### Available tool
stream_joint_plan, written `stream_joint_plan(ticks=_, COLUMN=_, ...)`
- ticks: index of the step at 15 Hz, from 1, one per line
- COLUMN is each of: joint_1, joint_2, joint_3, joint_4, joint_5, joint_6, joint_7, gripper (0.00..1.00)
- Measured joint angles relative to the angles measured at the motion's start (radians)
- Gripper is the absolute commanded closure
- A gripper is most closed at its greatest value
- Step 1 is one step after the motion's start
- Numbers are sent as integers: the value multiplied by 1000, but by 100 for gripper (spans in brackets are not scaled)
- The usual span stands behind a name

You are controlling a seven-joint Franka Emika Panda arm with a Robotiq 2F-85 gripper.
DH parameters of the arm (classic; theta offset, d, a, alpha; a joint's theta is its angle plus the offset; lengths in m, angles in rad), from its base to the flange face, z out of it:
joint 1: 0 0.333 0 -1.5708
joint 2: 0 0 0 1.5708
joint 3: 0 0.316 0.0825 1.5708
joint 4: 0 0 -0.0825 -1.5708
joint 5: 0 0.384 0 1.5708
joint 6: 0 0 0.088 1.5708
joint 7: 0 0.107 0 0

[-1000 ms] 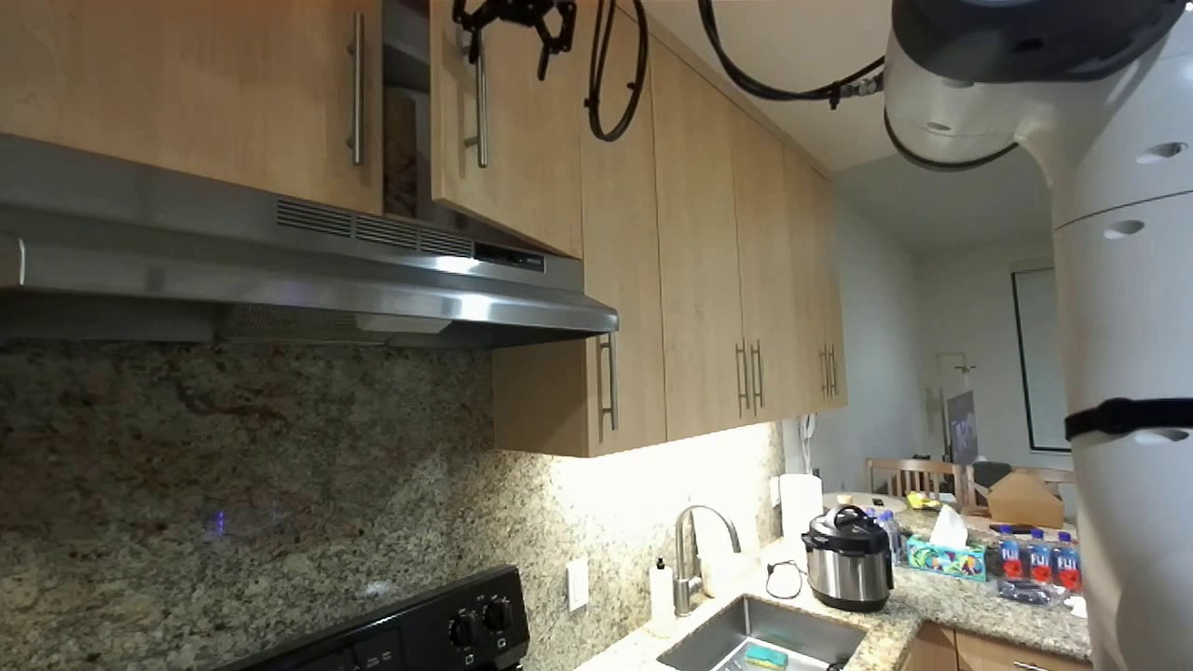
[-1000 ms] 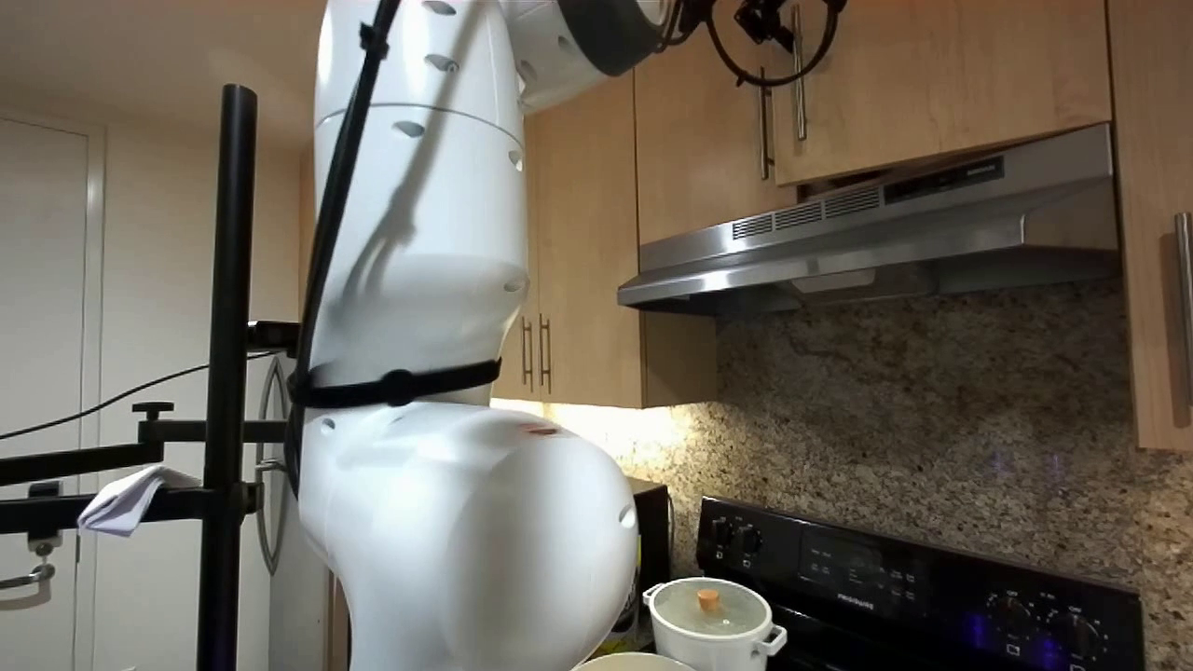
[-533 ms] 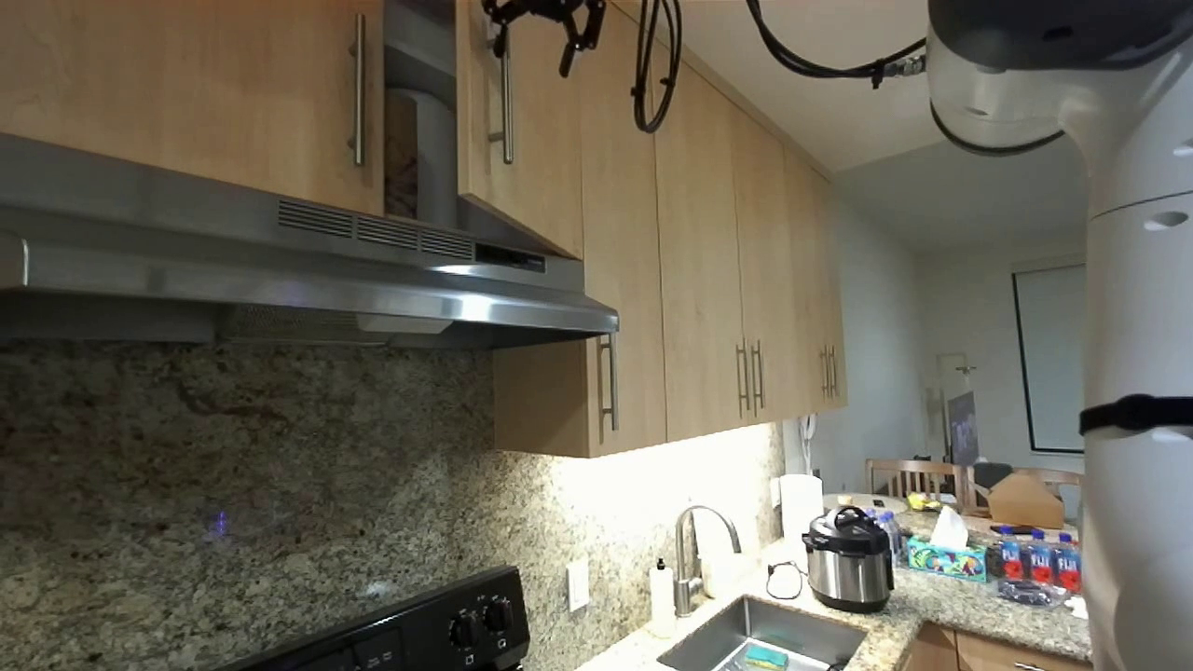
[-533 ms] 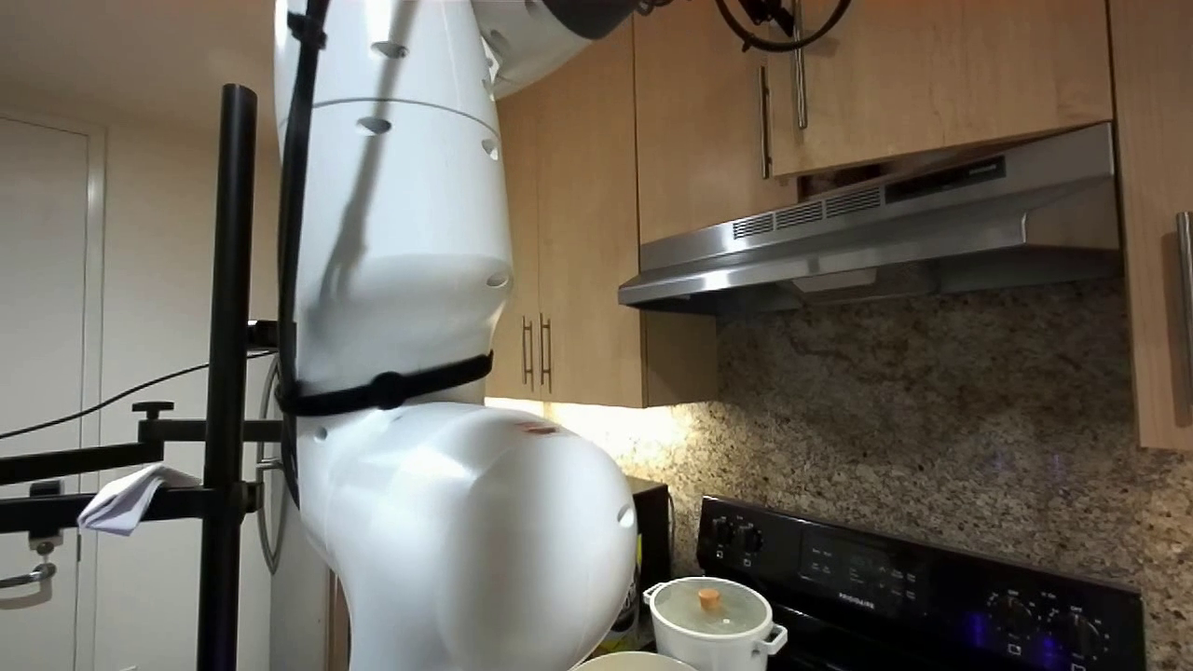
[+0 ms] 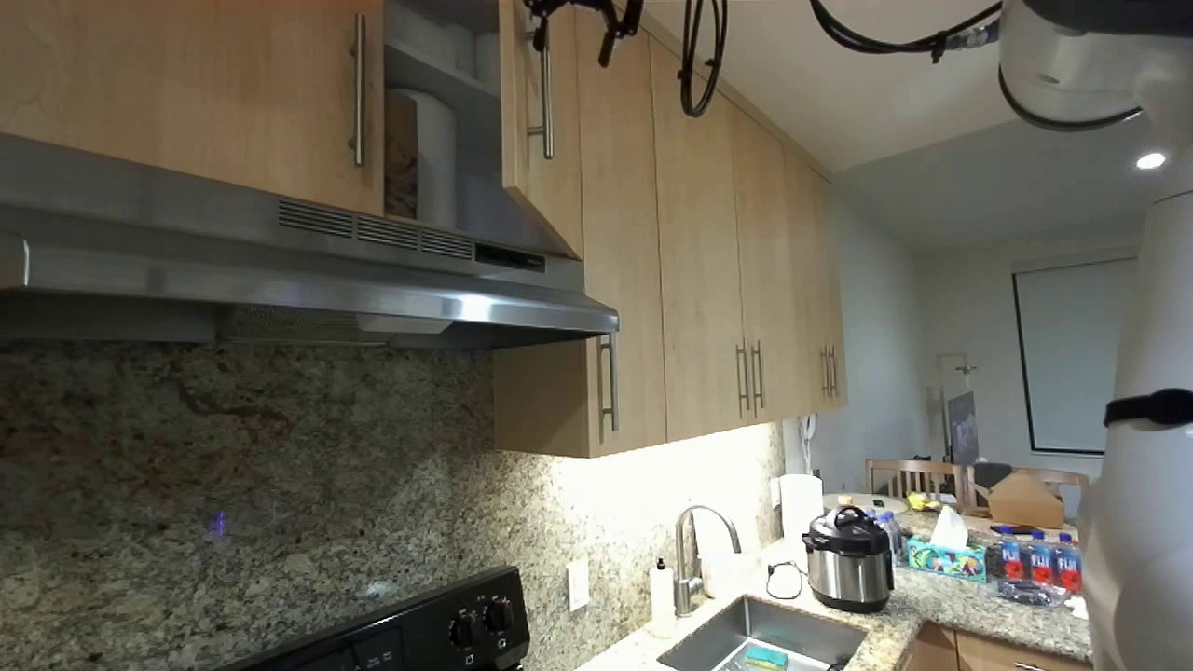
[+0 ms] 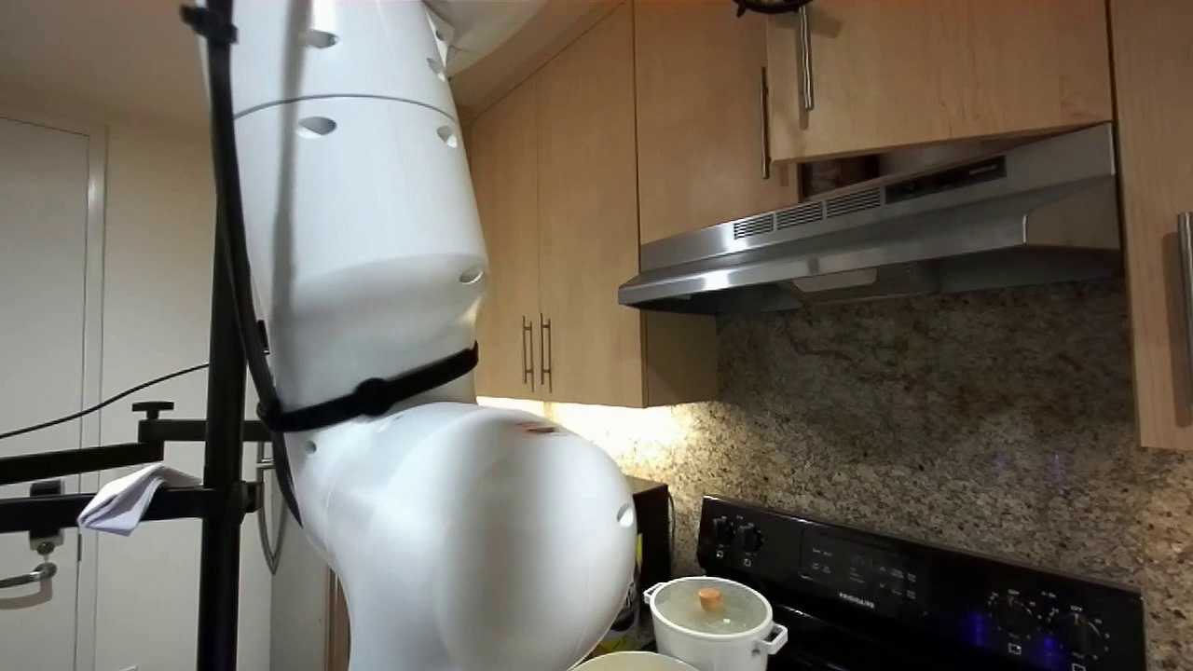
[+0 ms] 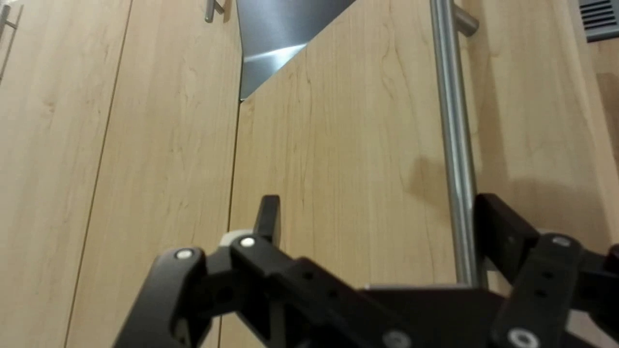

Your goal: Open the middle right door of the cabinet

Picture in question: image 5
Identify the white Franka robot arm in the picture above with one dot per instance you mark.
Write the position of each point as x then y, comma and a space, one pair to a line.
1156, 547

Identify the tall light wood cabinet door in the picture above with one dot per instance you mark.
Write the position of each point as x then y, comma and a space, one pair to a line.
773, 275
701, 275
809, 285
635, 249

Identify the wooden base cabinet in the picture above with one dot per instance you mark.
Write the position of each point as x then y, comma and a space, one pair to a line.
982, 655

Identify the steel kitchen faucet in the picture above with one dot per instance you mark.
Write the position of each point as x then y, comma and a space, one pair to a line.
688, 560

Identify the white soap dispenser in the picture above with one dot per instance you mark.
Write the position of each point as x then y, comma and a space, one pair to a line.
662, 596

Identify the white paper towel roll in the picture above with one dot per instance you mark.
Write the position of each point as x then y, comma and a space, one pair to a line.
802, 510

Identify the stainless steel range hood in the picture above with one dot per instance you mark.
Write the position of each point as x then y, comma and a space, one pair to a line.
309, 293

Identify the wooden dining chair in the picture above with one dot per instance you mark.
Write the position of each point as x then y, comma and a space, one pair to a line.
908, 469
1075, 475

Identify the clear plastic bottle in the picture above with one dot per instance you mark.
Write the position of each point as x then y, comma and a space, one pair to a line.
885, 522

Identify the steel black pressure cooker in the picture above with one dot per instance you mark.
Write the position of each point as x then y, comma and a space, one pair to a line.
846, 572

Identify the black stove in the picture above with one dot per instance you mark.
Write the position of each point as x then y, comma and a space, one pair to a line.
421, 637

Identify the stainless steel sink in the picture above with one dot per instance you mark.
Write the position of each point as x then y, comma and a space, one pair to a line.
795, 629

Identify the blue sponge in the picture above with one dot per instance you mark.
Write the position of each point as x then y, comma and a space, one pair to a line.
769, 659

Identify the teal tissue box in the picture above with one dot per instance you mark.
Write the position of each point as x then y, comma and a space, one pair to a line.
943, 560

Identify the brown cardboard piece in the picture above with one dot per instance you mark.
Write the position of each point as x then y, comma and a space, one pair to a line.
1025, 500

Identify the small water bottle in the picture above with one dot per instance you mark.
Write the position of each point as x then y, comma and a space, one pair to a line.
1010, 560
1040, 566
1067, 566

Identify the white projection screen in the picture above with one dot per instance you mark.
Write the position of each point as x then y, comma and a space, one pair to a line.
1075, 358

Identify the recessed ceiling light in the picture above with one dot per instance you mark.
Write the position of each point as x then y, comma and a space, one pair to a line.
1152, 163

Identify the white vent duct pipe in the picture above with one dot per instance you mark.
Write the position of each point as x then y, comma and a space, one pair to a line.
437, 163

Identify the white wall outlet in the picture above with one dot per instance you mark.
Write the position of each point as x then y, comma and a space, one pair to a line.
580, 583

